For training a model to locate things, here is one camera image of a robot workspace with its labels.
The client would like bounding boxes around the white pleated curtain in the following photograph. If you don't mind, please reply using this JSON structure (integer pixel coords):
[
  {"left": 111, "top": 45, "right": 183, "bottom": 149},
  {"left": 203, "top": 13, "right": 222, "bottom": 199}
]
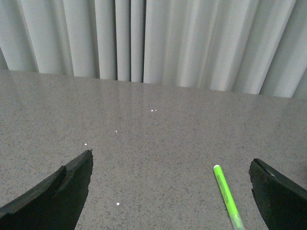
[{"left": 0, "top": 0, "right": 307, "bottom": 99}]

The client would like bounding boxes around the green marker pen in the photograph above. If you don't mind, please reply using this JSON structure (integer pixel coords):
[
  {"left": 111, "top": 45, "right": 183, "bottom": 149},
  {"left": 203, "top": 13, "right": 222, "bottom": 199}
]
[{"left": 213, "top": 165, "right": 245, "bottom": 230}]

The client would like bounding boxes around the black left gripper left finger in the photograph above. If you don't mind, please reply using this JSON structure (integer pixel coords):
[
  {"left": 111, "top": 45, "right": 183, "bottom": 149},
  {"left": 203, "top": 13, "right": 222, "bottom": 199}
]
[{"left": 0, "top": 150, "right": 93, "bottom": 230}]

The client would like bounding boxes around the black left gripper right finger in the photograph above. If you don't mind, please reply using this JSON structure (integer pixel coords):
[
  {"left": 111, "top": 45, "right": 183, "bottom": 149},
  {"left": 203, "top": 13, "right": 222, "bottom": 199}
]
[{"left": 248, "top": 159, "right": 307, "bottom": 230}]

